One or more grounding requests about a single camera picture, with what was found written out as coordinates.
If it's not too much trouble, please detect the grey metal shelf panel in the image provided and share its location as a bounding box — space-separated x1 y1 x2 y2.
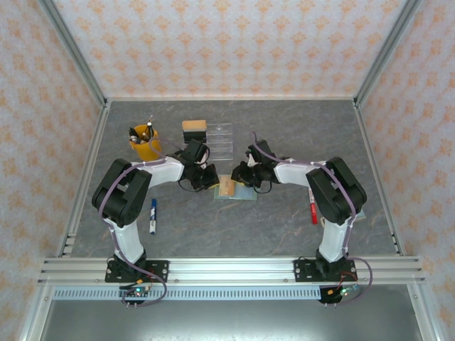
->
38 300 424 341

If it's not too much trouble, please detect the aluminium back rail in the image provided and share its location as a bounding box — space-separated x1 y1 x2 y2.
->
105 95 357 102

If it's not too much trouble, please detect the aluminium lower frame post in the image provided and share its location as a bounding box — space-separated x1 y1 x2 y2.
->
19 283 54 341
407 283 439 341

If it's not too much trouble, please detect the aluminium side rail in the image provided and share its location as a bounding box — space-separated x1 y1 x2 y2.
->
353 100 407 257
55 101 112 257

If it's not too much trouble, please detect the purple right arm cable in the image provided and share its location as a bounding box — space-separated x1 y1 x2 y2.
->
250 131 374 307

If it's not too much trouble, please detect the tan card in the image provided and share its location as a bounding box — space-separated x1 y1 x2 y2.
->
181 119 208 132

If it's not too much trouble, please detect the small controller circuit board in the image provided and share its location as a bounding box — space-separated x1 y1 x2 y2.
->
119 283 152 309
319 283 360 307

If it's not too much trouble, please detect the black card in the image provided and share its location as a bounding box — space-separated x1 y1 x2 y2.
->
182 129 208 145

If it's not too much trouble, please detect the aluminium frame post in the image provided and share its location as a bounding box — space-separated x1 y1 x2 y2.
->
38 0 109 107
407 283 439 341
353 0 424 107
19 283 54 341

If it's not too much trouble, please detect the clear acrylic card holder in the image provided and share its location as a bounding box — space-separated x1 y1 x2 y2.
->
181 119 236 163

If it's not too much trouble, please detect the red whiteboard marker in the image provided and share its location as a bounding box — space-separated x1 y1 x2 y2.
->
307 188 319 225

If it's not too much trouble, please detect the blue whiteboard marker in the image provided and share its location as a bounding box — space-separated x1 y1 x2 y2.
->
149 197 159 236

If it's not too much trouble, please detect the grey slotted cable duct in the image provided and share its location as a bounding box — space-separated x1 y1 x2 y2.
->
52 286 323 302

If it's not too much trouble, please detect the wide aluminium base rail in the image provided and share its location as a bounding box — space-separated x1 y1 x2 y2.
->
37 257 427 286

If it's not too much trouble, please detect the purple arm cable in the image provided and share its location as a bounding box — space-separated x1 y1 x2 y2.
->
97 136 193 309
250 131 374 307

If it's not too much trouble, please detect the yellow pen cup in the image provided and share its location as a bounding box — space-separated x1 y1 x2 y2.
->
128 124 163 163

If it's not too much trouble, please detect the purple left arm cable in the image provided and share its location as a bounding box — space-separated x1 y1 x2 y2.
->
97 136 193 309

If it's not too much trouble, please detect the tan wooden block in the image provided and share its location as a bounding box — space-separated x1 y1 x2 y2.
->
219 176 237 198

